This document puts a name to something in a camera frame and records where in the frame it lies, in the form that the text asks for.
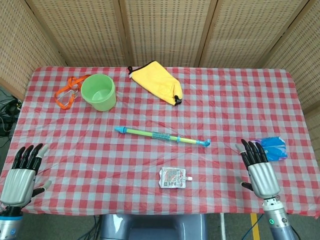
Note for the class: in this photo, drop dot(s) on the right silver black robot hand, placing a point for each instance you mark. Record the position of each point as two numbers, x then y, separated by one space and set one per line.
262 178

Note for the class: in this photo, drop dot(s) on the blue tissue pack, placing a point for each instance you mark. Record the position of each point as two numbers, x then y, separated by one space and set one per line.
275 148

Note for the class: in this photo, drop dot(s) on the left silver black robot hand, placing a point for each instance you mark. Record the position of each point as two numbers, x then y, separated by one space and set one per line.
18 182

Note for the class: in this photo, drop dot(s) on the woven bamboo folding screen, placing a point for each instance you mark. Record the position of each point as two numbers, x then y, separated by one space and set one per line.
162 30

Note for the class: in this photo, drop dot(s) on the green blue water squirter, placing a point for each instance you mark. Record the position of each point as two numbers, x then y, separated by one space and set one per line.
140 133

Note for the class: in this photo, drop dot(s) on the drink pouch with white cap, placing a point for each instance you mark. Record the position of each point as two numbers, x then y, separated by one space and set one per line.
171 178

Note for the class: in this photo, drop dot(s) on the white table leg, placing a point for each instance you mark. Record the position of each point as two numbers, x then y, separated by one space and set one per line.
222 225

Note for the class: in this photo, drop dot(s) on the yellow dry bag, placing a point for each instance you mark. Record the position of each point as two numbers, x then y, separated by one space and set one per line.
157 80

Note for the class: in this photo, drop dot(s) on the green plastic bucket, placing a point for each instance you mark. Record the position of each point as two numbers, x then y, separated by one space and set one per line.
97 87

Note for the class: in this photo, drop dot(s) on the grey robot torso base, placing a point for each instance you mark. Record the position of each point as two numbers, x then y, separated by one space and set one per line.
155 227

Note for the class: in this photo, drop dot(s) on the red white checkered tablecloth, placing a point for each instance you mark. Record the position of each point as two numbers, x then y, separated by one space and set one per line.
225 100

